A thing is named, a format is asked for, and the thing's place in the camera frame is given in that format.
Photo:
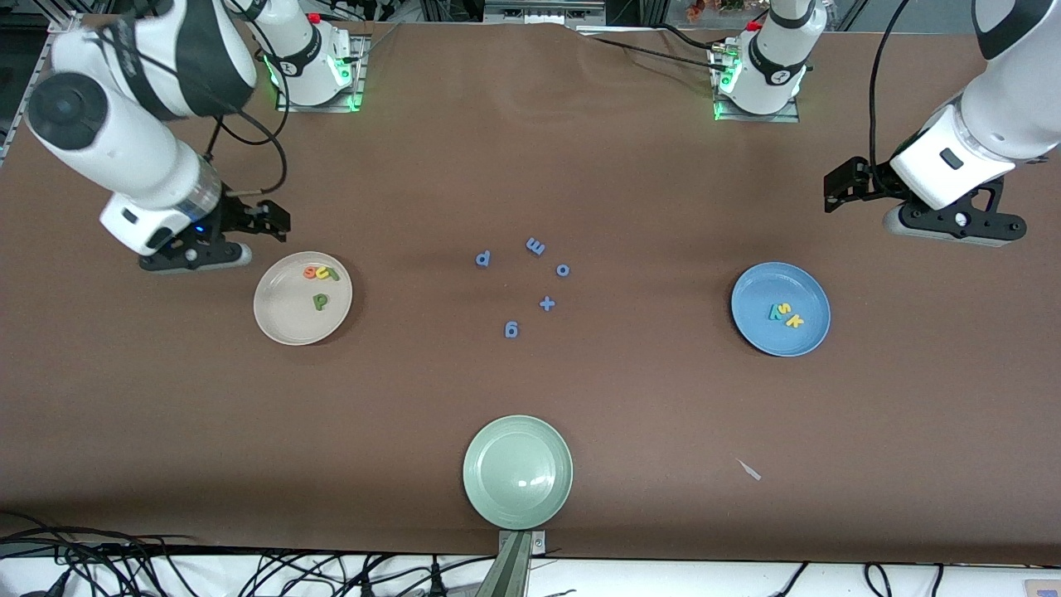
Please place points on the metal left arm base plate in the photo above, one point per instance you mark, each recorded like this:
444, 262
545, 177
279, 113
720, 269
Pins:
763, 118

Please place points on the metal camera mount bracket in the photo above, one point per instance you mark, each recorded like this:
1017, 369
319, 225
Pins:
510, 572

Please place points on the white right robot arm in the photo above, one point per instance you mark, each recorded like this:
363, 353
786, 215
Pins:
124, 149

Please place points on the green foam letter p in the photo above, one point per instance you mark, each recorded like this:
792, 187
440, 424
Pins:
316, 303

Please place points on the blue foam letter m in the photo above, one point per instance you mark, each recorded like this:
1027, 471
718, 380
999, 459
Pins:
535, 247

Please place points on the blue round plate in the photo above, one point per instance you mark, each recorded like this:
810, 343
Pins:
763, 332

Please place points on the yellow foam letter k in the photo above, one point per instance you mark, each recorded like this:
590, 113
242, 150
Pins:
793, 322

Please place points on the aluminium frame profile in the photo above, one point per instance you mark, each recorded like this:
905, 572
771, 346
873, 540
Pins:
539, 10

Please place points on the tan cardboard piece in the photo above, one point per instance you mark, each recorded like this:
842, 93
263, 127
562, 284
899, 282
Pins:
1044, 589

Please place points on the brown table cover sheet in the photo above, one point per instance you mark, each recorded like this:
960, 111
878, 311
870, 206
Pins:
663, 414

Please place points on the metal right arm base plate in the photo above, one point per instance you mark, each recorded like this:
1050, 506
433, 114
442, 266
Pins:
358, 50

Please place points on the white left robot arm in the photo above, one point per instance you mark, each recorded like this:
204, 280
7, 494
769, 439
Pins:
775, 66

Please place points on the blue foam letter p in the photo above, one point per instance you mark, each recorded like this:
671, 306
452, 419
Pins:
481, 261

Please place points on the pale green round plate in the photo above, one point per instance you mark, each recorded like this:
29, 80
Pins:
518, 473

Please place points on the white tape scrap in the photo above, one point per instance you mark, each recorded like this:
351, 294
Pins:
750, 471

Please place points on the beige round plate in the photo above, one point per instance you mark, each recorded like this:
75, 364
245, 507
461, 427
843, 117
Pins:
286, 319

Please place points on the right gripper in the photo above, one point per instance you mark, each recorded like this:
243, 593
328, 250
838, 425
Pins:
234, 216

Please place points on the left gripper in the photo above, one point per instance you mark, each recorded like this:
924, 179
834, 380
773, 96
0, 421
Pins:
868, 181

